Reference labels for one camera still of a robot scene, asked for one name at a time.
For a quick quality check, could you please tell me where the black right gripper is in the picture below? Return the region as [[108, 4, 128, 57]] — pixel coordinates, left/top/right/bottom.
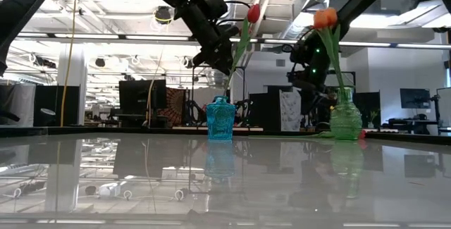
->
[[287, 38, 330, 92]]

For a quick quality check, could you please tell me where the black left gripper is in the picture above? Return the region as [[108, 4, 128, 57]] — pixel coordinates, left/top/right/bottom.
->
[[179, 5, 241, 77]]

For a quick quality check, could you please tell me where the orange artificial tulip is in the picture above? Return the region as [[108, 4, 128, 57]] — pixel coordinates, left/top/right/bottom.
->
[[312, 8, 350, 96], [319, 6, 350, 96]]

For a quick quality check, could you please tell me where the red artificial tulip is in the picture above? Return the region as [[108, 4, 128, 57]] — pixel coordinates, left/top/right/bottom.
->
[[222, 3, 262, 99]]

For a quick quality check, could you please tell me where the green glass vase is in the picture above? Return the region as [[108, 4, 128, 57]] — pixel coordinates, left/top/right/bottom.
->
[[329, 87, 363, 141]]

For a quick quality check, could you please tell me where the blue embossed glass vase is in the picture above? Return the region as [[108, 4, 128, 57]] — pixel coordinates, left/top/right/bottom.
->
[[206, 95, 237, 142]]

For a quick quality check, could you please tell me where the white patterned cloth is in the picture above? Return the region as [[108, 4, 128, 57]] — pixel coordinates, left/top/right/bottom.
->
[[280, 89, 303, 132]]

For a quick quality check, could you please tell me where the black cabinet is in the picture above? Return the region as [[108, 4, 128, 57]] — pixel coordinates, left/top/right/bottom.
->
[[248, 85, 282, 132]]

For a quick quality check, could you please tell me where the small potted plant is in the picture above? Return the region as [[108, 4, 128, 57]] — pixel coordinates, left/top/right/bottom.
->
[[367, 110, 381, 128]]

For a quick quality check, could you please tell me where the large black monitor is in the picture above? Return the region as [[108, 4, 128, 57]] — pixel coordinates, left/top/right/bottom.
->
[[118, 79, 167, 116]]

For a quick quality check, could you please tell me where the small black monitor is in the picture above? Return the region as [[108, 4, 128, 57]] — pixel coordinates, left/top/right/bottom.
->
[[400, 87, 431, 109]]

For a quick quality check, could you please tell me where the black desk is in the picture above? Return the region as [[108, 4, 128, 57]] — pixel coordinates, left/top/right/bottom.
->
[[386, 118, 443, 135]]

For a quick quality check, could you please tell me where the whiteboard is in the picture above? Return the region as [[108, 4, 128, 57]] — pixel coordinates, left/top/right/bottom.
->
[[436, 87, 451, 128]]

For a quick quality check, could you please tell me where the black partition panel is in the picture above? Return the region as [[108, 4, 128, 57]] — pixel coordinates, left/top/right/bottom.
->
[[33, 85, 80, 128]]

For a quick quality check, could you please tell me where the black spot lamp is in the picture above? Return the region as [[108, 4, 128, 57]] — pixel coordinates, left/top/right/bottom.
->
[[39, 108, 57, 127]]

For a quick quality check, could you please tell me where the grey cloth cover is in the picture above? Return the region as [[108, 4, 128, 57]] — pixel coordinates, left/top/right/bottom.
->
[[0, 82, 36, 128]]

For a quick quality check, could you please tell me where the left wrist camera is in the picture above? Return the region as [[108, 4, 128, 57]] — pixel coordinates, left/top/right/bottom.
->
[[201, 0, 229, 21]]

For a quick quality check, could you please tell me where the mandala wall tapestry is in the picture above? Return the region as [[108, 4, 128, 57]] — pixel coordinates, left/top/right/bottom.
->
[[160, 87, 187, 126]]

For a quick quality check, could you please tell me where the black ceiling camera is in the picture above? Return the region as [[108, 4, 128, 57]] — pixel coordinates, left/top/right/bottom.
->
[[154, 6, 174, 25]]

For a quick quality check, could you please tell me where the black aluminium table frame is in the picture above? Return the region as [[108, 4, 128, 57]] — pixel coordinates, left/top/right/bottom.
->
[[0, 125, 451, 146]]

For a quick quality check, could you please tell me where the yellow cable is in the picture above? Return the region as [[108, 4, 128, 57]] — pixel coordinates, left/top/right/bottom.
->
[[58, 0, 79, 128]]

